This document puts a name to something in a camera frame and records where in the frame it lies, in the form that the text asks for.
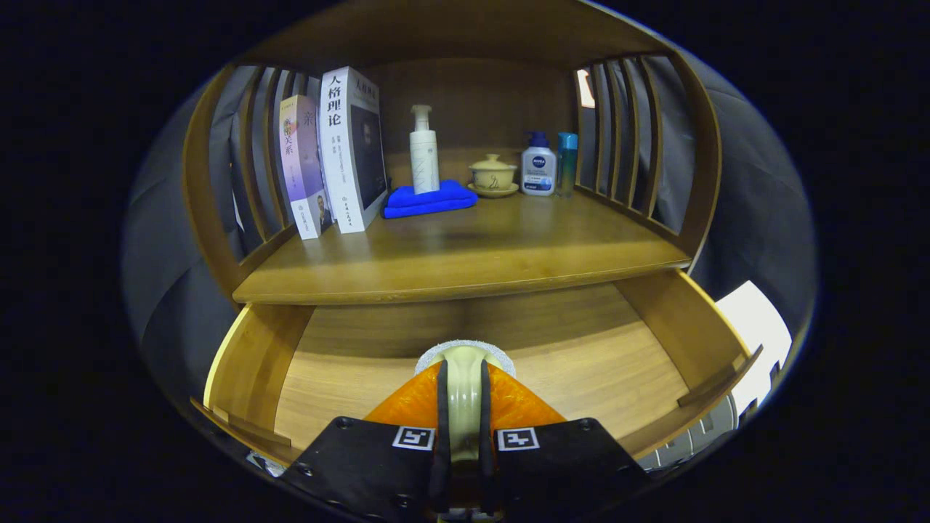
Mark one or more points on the white pump bottle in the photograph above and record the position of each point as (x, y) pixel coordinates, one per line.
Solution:
(424, 156)

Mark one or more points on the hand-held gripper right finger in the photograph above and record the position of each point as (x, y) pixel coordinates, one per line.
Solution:
(485, 436)

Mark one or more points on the wooden countertop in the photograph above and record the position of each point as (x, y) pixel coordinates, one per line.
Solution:
(472, 254)

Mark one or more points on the blue folded cloth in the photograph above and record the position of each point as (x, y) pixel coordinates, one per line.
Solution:
(429, 200)

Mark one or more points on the brown wooden cabinet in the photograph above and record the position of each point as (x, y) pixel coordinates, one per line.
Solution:
(465, 29)

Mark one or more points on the thick white book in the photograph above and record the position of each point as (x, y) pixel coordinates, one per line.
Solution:
(349, 152)

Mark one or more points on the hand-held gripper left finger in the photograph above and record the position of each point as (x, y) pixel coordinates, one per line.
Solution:
(442, 436)

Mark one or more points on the white bottle with blue cap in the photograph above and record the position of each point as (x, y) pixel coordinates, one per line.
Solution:
(538, 167)

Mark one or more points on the brown wooden drawer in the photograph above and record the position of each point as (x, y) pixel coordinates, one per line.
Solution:
(581, 363)

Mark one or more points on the white grey appliance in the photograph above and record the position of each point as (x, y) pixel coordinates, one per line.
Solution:
(755, 327)

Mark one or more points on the black backdrop cloth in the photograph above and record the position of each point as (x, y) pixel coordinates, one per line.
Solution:
(755, 203)

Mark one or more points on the yellow lidded teacup with saucer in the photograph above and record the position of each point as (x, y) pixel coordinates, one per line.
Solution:
(493, 176)

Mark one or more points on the teal slim bottle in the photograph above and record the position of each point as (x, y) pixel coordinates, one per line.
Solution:
(567, 163)

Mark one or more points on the pink purple book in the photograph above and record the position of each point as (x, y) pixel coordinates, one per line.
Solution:
(301, 167)

